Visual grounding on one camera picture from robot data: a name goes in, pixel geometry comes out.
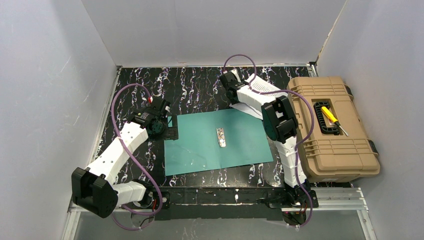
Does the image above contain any white printed paper stack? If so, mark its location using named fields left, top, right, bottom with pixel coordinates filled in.
left=229, top=76, right=288, bottom=120

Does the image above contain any teal paper folder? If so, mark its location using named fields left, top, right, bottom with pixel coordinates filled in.
left=164, top=108, right=274, bottom=176

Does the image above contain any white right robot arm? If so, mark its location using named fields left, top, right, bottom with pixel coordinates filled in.
left=219, top=69, right=307, bottom=190

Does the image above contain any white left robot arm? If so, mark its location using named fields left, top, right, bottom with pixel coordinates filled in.
left=71, top=97, right=179, bottom=218

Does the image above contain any metal folder clip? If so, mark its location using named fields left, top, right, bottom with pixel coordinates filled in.
left=216, top=128, right=227, bottom=148

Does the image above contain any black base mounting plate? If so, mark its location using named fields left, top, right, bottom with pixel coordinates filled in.
left=155, top=186, right=319, bottom=224

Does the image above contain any tan plastic toolbox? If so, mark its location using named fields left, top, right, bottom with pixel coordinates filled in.
left=287, top=76, right=381, bottom=183

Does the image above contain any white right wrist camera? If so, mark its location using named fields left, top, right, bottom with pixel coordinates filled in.
left=229, top=68, right=239, bottom=77

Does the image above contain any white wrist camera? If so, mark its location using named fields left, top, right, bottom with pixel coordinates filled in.
left=149, top=96, right=171, bottom=111
left=229, top=68, right=239, bottom=77

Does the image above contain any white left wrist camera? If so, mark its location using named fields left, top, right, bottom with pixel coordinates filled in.
left=149, top=96, right=171, bottom=111

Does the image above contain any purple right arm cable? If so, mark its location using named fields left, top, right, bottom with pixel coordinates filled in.
left=222, top=54, right=316, bottom=229

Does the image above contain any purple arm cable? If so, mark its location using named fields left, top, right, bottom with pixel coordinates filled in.
left=222, top=54, right=316, bottom=229
left=109, top=83, right=164, bottom=232

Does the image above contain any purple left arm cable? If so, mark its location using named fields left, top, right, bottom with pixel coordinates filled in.
left=109, top=83, right=164, bottom=232

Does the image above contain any yellow handled screwdriver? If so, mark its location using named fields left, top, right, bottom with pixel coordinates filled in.
left=320, top=106, right=349, bottom=137

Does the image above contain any aluminium frame rail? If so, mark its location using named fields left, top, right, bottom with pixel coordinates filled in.
left=61, top=187, right=377, bottom=240

